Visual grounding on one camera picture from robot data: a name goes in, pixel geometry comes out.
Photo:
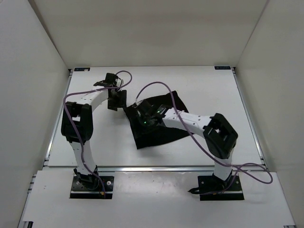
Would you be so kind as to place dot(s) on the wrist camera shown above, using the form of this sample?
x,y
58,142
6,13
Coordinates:
x,y
143,105
113,80

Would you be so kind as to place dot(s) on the aluminium rail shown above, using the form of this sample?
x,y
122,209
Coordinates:
x,y
156,168

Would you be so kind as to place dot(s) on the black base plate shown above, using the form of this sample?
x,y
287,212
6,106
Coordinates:
x,y
211,188
81,191

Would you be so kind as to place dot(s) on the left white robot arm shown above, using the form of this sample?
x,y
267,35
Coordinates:
x,y
77,124

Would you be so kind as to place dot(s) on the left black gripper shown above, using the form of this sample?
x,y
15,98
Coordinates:
x,y
122,102

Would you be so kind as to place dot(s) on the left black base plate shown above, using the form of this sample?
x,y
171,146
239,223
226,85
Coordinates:
x,y
81,191

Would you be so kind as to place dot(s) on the left blue label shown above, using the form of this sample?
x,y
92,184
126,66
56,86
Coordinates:
x,y
81,69

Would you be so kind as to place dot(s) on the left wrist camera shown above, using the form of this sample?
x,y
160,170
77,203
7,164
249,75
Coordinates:
x,y
113,80

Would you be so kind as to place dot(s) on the black skirt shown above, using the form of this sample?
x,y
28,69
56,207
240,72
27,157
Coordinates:
x,y
160,134

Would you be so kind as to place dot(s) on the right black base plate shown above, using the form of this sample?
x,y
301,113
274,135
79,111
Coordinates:
x,y
211,188

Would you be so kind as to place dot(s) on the blue label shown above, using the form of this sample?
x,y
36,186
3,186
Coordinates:
x,y
81,69
222,67

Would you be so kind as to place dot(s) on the right blue label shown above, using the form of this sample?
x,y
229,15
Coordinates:
x,y
222,67

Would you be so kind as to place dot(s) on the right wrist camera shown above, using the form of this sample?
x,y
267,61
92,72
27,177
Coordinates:
x,y
143,105

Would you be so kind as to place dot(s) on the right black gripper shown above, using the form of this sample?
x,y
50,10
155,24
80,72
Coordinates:
x,y
137,122

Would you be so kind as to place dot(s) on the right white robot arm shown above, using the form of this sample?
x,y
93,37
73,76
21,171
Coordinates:
x,y
219,135

